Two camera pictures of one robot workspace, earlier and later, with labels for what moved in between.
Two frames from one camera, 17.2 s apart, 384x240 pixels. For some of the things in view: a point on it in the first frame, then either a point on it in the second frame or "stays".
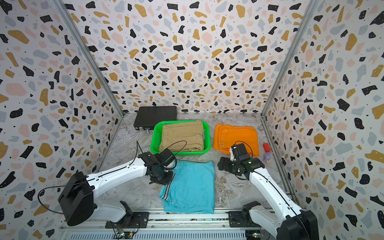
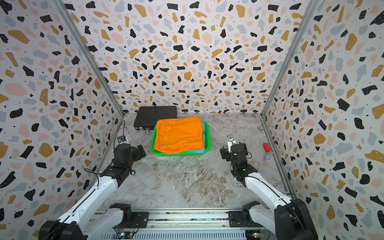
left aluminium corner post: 95,66 stays
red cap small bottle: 267,154 stays
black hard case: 148,117 stays
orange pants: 225,136 to 179,134
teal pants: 191,189 to 201,151
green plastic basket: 206,131 to 207,143
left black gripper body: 164,177 to 135,155
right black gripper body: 229,165 to 224,152
